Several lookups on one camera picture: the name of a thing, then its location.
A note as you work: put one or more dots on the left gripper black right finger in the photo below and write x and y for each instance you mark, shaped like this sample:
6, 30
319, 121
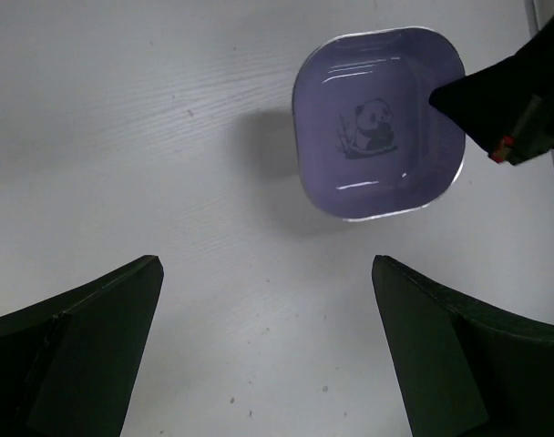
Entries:
464, 367

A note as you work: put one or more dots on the purple panda plate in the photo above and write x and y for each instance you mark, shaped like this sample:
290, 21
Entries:
368, 142

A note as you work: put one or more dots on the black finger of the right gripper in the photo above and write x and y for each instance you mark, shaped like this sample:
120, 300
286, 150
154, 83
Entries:
507, 108

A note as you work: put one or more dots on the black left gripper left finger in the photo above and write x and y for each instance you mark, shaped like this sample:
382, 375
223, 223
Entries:
68, 364

